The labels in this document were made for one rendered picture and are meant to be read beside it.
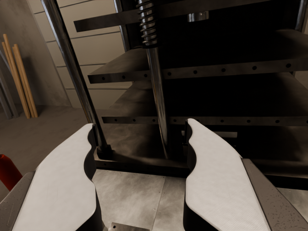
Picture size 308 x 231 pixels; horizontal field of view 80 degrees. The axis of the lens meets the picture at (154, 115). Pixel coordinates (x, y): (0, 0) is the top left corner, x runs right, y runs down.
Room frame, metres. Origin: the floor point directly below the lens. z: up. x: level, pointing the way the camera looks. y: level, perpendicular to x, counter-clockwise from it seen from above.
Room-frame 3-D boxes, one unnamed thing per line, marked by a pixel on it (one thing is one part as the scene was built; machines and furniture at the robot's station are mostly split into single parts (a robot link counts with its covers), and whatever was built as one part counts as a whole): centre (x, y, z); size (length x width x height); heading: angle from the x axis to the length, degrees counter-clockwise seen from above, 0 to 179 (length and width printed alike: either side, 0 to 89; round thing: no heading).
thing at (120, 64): (1.13, -0.34, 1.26); 1.10 x 0.74 x 0.05; 70
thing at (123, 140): (1.08, -0.32, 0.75); 1.30 x 0.84 x 0.06; 70
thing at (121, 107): (1.13, -0.34, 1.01); 1.10 x 0.74 x 0.05; 70
